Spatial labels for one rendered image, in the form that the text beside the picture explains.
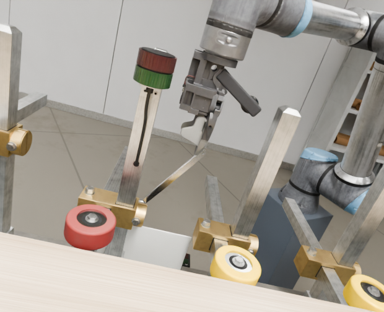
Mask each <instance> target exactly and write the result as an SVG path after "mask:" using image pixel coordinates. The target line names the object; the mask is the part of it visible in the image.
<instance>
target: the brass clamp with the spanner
mask: <svg viewBox="0 0 384 312"><path fill-rule="evenodd" d="M86 187H88V186H85V188H86ZM85 188H84V190H83V191H82V192H81V195H80V196H79V198H78V202H77V206H81V205H85V204H94V205H98V206H102V207H105V208H107V209H110V211H111V212H112V213H113V214H114V215H115V217H116V227H120V228H125V229H128V230H131V229H132V227H133V226H135V227H142V225H143V222H144V218H145V215H146V210H147V204H145V203H141V202H139V198H138V197H136V200H135V202H134V206H133V207H128V206H122V205H119V204H116V200H117V197H118V193H116V192H113V191H107V190H104V189H99V188H95V194H94V195H92V196H88V195H86V194H85V193H84V191H85Z"/></svg>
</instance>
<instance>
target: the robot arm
mask: <svg viewBox="0 0 384 312"><path fill-rule="evenodd" d="M256 28H257V29H260V30H264V31H267V32H271V33H274V34H276V35H279V36H280V37H282V38H293V37H296V36H297V35H299V34H300V33H306V34H311V35H317V36H321V37H328V38H334V39H335V40H336V41H337V42H338V43H339V44H341V45H344V46H351V47H355V48H360V49H363V50H368V51H372V52H374V53H377V55H376V57H375V64H374V66H373V69H372V73H371V75H370V79H369V82H368V84H367V88H366V90H365V93H364V97H363V99H362V103H361V105H360V108H359V112H358V114H357V118H356V121H355V123H354V127H353V129H352V132H351V136H350V138H349V142H348V145H347V148H346V151H345V154H344V157H343V160H342V162H339V163H337V161H338V157H337V156H336V155H334V154H332V153H330V152H327V151H325V150H322V149H317V148H313V147H308V148H306V149H304V150H303V152H302V154H301V156H300V158H299V160H298V162H297V164H296V166H295V168H294V171H293V173H292V175H291V178H290V180H289V182H288V183H287V184H285V185H284V186H283V187H282V188H281V189H280V191H279V193H278V197H279V199H280V200H281V201H282V202H284V199H285V197H287V198H290V199H294V200H295V201H296V203H297V205H298V207H299V209H300V210H301V212H302V213H304V214H315V213H316V212H317V210H318V208H319V199H320V195H322V196H324V197H325V198H327V199H328V200H330V201H331V202H333V203H334V204H336V205H337V206H339V207H340V208H342V209H343V210H344V211H346V212H348V213H350V214H352V215H354V214H355V212H356V211H357V209H358V208H359V206H360V204H361V202H362V201H363V199H364V197H365V195H366V194H367V192H368V190H369V189H370V187H371V185H372V183H373V182H374V180H375V175H374V173H373V171H372V170H373V167H374V165H375V162H376V160H377V157H378V155H379V153H380V150H381V147H382V145H383V143H384V13H382V12H376V11H370V10H367V9H363V8H360V7H351V8H348V9H346V10H345V9H341V8H339V7H334V6H330V5H327V4H323V3H321V2H317V1H313V0H212V4H211V8H210V11H209V15H208V17H207V22H206V25H205V27H204V31H203V35H202V38H201V42H200V44H199V46H200V47H201V48H202V49H204V51H200V50H197V49H195V50H194V54H193V58H192V61H191V65H190V69H189V71H188V75H187V76H186V78H185V81H184V84H183V89H182V95H181V97H180V102H179V104H180V107H179V109H181V110H185V111H188V113H191V114H194V115H195V117H194V120H192V121H188V122H184V123H182V125H181V133H180V134H181V136H182V137H183V138H185V139H186V140H188V141H190V142H192V143H194V144H195V145H196V147H195V150H194V154H195V155H198V154H199V153H200V152H202V151H203V150H204V148H205V146H206V144H207V142H208V140H209V138H210V136H211V134H212V132H213V130H214V126H215V125H216V121H217V117H219V115H220V113H221V110H222V107H223V104H224V100H225V95H226V94H227V91H229V92H230V94H231V95H232V96H233V97H234V98H235V99H236V100H237V101H238V102H239V104H240V105H241V108H242V110H243V111H244V112H245V113H248V114H250V115H251V116H252V117H254V116H256V115H257V114H258V113H259V112H260V111H261V107H260V106H259V102H258V99H257V98H256V97H254V96H252V95H249V94H248V93H247V91H246V90H245V89H244V88H243V87H242V86H241V85H240V84H239V83H238V82H237V81H236V80H235V79H234V77H233V76H232V75H231V74H230V73H229V72H228V70H226V68H225V66H226V67H231V68H236V67H237V63H238V61H236V60H239V61H243V60H244V58H245V55H246V53H247V49H248V46H249V44H250V40H251V38H252V36H253V32H254V31H255V29H256ZM213 65H216V66H217V67H216V69H211V67H212V66H213Z"/></svg>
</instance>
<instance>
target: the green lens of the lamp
mask: <svg viewBox="0 0 384 312"><path fill-rule="evenodd" d="M172 77H173V73H172V74H171V75H165V74H159V73H155V72H151V71H148V70H145V69H143V68H141V67H139V66H138V65H137V63H136V66H135V70H134V75H133V79H134V80H135V81H136V82H139V83H140V84H143V85H146V86H149V87H153V88H157V89H169V88H170V85H171V82H172Z"/></svg>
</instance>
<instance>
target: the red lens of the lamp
mask: <svg viewBox="0 0 384 312"><path fill-rule="evenodd" d="M141 48H142V47H140V48H139V51H138V54H137V60H136V63H137V64H138V65H140V66H142V67H145V68H148V69H151V70H154V71H158V72H164V73H170V74H171V73H174V70H175V65H176V62H177V58H176V57H175V58H166V57H163V56H158V55H156V54H152V53H149V52H146V51H144V50H142V49H141Z"/></svg>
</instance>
